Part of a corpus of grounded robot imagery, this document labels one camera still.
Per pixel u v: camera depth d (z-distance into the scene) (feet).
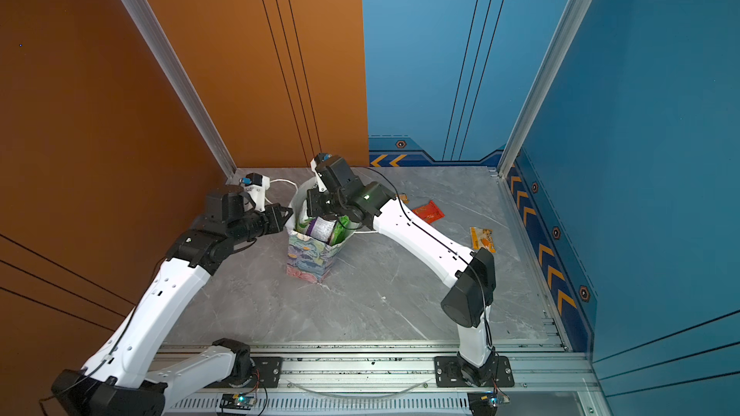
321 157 2.15
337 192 1.78
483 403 2.29
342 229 2.72
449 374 2.38
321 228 2.58
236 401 2.33
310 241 2.30
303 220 2.38
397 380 2.39
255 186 2.11
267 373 2.43
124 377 1.24
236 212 1.87
